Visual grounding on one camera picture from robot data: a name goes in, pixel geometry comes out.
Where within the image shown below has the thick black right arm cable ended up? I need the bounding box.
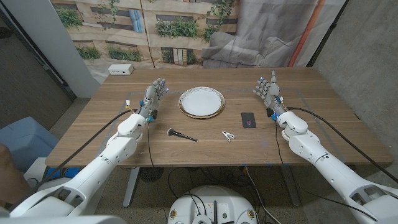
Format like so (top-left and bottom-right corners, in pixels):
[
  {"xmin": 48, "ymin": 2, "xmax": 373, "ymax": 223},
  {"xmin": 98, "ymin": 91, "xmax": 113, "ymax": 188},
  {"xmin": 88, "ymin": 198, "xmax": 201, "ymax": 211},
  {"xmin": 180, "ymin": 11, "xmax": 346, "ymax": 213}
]
[{"xmin": 286, "ymin": 106, "xmax": 398, "ymax": 184}]

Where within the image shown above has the white floor platform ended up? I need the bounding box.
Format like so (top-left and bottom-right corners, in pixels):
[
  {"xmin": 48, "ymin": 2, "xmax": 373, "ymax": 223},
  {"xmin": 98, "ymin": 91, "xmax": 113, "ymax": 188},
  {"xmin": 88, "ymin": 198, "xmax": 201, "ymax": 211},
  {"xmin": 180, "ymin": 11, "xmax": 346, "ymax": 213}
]
[{"xmin": 23, "ymin": 157, "xmax": 47, "ymax": 187}]

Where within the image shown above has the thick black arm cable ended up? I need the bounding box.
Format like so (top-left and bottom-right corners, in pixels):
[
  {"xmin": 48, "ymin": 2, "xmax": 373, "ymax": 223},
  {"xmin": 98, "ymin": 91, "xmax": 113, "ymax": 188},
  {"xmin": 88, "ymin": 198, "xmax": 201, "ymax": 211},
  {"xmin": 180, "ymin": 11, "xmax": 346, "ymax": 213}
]
[
  {"xmin": 7, "ymin": 108, "xmax": 134, "ymax": 211},
  {"xmin": 286, "ymin": 106, "xmax": 398, "ymax": 184}
]

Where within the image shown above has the white robot torso base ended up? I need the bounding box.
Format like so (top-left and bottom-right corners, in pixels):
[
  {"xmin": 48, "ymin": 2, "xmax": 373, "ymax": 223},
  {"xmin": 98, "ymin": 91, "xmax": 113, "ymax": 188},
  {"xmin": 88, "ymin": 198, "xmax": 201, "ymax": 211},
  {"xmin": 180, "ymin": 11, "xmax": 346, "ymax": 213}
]
[{"xmin": 167, "ymin": 185, "xmax": 258, "ymax": 224}]

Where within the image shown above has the white robot chest cover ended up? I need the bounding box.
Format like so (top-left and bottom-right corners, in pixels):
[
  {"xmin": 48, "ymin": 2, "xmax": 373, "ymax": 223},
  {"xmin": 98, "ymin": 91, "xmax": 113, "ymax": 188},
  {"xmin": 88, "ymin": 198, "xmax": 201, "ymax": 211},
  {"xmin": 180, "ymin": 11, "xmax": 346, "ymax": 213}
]
[{"xmin": 0, "ymin": 214, "xmax": 127, "ymax": 224}]

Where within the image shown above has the white power strip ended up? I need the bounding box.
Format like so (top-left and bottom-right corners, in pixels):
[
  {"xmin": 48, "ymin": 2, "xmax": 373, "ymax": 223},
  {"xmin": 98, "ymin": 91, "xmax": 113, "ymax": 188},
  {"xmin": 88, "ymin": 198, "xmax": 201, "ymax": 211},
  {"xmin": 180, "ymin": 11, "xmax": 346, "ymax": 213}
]
[{"xmin": 108, "ymin": 63, "xmax": 134, "ymax": 76}]

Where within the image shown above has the blue storage bin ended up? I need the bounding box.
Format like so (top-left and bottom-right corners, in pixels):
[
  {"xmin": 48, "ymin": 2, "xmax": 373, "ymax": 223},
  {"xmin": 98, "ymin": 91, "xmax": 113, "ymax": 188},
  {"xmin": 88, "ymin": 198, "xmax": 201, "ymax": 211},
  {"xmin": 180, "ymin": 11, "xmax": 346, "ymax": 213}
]
[{"xmin": 0, "ymin": 116, "xmax": 60, "ymax": 172}]

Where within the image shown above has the black card holder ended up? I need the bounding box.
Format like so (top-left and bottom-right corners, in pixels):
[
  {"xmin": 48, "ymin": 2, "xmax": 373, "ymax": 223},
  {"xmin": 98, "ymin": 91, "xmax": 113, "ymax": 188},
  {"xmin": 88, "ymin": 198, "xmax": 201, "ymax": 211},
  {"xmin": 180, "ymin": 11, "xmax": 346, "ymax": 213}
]
[{"xmin": 241, "ymin": 112, "xmax": 257, "ymax": 129}]

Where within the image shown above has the blue black floor pad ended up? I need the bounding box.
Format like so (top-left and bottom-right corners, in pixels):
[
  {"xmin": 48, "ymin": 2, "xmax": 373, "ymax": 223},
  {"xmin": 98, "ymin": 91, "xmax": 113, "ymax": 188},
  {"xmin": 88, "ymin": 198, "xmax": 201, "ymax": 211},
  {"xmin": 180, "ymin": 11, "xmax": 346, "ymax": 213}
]
[{"xmin": 46, "ymin": 167, "xmax": 81, "ymax": 180}]

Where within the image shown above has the white table leg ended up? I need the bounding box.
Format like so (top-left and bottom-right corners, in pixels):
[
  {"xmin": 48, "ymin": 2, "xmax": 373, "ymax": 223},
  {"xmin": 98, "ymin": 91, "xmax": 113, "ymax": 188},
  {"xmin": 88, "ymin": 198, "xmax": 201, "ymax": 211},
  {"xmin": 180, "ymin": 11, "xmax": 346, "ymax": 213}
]
[{"xmin": 123, "ymin": 167, "xmax": 141, "ymax": 208}]

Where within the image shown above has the white plate with gold rim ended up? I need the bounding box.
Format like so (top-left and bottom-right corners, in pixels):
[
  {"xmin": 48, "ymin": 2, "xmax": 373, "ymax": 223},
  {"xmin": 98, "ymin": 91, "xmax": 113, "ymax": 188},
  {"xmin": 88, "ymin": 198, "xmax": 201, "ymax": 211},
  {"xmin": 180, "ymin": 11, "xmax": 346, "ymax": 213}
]
[{"xmin": 178, "ymin": 86, "xmax": 226, "ymax": 119}]

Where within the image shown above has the black round floor base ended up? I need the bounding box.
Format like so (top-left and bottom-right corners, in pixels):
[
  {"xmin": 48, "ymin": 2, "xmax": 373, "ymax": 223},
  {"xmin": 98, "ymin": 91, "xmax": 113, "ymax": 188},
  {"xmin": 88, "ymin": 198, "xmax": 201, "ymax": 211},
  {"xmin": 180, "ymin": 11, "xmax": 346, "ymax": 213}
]
[{"xmin": 139, "ymin": 167, "xmax": 165, "ymax": 183}]

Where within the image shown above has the black backdrop stand pole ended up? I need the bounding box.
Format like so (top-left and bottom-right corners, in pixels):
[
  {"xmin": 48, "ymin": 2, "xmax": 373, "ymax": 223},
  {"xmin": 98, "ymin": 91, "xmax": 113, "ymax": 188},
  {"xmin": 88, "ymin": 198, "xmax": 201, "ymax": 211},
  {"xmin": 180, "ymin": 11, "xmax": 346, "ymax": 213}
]
[{"xmin": 306, "ymin": 0, "xmax": 351, "ymax": 68}]

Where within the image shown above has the white clothespin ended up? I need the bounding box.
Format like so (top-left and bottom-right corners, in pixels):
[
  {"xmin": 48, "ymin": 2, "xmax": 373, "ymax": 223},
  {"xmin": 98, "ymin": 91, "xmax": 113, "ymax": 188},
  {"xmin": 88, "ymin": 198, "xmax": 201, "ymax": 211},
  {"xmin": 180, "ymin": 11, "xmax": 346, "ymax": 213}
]
[{"xmin": 221, "ymin": 130, "xmax": 236, "ymax": 143}]

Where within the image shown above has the grey table leg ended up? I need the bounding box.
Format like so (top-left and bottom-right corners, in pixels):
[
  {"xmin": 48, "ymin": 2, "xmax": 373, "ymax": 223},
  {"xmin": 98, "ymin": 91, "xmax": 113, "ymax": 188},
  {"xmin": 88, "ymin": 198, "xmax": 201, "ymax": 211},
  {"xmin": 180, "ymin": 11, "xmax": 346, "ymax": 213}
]
[{"xmin": 279, "ymin": 164, "xmax": 302, "ymax": 208}]

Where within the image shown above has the person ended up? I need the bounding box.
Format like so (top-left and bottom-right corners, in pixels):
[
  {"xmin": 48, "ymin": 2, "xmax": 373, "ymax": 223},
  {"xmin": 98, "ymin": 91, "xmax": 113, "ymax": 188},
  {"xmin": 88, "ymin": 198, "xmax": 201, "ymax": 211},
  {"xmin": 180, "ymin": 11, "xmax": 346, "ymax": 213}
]
[{"xmin": 0, "ymin": 142, "xmax": 30, "ymax": 208}]

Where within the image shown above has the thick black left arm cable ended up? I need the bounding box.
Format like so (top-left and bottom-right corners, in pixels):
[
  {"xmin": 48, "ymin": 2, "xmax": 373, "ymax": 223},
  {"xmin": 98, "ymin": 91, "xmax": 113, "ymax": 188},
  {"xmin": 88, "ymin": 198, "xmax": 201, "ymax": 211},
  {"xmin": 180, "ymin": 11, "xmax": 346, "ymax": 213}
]
[{"xmin": 7, "ymin": 108, "xmax": 134, "ymax": 211}]

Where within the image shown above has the grey floor cable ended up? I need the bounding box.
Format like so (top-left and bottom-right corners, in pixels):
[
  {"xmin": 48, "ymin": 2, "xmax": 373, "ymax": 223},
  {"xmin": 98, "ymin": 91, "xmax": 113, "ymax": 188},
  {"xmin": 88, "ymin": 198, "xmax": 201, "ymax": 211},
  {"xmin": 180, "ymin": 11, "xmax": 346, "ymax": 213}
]
[{"xmin": 244, "ymin": 166, "xmax": 282, "ymax": 224}]

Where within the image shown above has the printed backdrop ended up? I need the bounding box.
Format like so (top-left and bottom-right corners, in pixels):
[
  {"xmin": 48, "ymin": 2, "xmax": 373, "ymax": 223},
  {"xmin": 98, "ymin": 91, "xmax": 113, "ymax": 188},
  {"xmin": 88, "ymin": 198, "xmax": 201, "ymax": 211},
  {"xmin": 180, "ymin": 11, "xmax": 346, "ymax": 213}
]
[{"xmin": 49, "ymin": 0, "xmax": 348, "ymax": 85}]

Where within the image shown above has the black makeup brush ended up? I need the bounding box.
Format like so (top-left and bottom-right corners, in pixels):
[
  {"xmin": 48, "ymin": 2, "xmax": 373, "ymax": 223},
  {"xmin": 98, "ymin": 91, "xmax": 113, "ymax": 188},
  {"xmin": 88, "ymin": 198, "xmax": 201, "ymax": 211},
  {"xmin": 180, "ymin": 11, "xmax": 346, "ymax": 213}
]
[{"xmin": 167, "ymin": 128, "xmax": 199, "ymax": 143}]

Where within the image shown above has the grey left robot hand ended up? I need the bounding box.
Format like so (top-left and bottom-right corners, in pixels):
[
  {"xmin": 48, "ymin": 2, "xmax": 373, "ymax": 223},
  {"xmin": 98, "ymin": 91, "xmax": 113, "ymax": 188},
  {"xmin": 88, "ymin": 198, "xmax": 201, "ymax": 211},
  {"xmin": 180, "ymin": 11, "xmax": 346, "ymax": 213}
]
[{"xmin": 136, "ymin": 77, "xmax": 170, "ymax": 123}]

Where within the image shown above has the black floor cable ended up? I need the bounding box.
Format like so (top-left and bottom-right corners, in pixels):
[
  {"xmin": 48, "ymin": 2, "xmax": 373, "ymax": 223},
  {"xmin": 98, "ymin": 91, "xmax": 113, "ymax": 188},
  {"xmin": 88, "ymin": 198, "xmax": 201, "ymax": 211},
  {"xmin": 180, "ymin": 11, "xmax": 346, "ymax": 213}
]
[{"xmin": 167, "ymin": 167, "xmax": 206, "ymax": 216}]

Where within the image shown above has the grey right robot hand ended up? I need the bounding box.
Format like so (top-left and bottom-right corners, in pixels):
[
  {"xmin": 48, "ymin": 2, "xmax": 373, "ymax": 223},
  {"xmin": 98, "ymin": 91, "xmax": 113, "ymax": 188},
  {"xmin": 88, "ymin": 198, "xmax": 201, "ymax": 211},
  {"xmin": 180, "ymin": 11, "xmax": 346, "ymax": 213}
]
[{"xmin": 252, "ymin": 70, "xmax": 287, "ymax": 121}]

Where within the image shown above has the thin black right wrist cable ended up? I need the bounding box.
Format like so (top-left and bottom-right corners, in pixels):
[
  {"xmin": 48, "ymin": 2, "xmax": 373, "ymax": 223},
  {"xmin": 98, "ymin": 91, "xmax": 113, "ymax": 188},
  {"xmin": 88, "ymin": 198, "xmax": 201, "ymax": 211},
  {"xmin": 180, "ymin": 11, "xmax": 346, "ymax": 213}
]
[{"xmin": 274, "ymin": 119, "xmax": 379, "ymax": 222}]

